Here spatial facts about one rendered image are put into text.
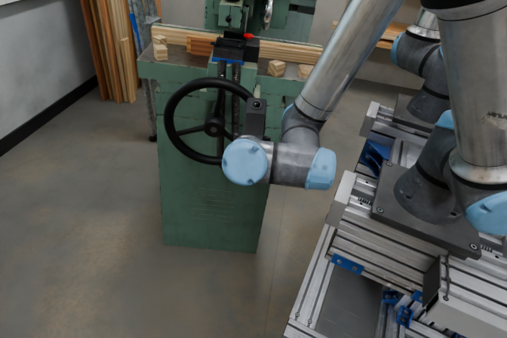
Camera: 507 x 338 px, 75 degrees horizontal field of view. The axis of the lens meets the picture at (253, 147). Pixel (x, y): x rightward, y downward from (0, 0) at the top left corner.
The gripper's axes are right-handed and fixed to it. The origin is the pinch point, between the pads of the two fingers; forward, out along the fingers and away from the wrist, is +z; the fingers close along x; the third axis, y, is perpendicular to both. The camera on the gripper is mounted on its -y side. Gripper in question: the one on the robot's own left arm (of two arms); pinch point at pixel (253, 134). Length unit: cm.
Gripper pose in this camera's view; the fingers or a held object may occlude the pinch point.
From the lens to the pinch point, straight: 87.7
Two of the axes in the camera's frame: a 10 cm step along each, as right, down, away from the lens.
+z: 0.4, -1.2, 9.9
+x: 9.9, 1.3, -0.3
